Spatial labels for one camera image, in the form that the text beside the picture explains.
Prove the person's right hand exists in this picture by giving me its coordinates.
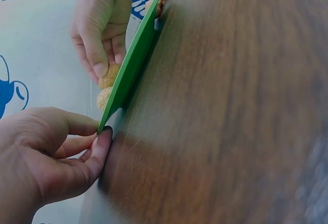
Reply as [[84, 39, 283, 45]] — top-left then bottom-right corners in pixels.
[[70, 0, 134, 85]]

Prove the person's left hand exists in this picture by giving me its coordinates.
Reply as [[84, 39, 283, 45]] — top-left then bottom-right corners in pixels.
[[0, 107, 113, 224]]

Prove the green plate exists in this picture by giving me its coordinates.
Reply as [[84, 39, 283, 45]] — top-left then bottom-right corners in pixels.
[[96, 0, 161, 135]]

